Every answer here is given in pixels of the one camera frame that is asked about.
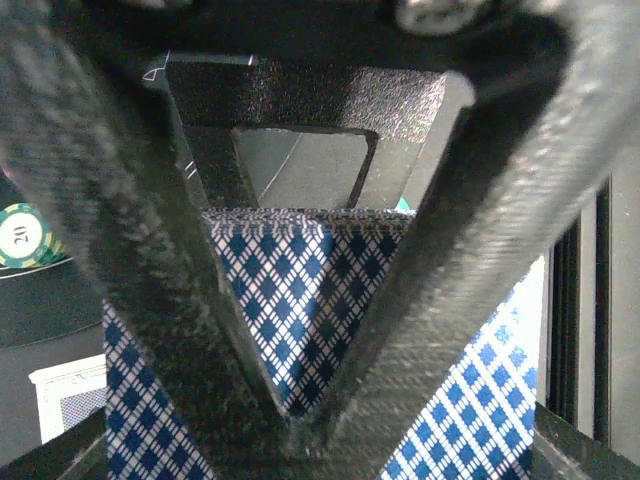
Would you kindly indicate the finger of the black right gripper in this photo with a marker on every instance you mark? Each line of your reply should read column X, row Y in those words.
column 556, row 94
column 94, row 148

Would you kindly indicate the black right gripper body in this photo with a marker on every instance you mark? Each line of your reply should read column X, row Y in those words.
column 325, row 66

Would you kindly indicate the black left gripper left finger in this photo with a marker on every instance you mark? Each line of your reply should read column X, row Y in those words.
column 78, row 453

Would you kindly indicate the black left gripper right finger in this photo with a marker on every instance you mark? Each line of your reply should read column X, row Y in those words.
column 560, row 451

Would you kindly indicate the green poker chip stack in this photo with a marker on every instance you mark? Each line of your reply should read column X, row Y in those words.
column 402, row 206

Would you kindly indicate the white card box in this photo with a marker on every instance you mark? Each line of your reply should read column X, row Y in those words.
column 68, row 393

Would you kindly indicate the round black poker mat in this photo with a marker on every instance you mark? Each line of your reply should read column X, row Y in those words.
column 45, row 302

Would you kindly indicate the black aluminium rail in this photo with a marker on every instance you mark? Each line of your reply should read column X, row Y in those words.
column 590, row 340

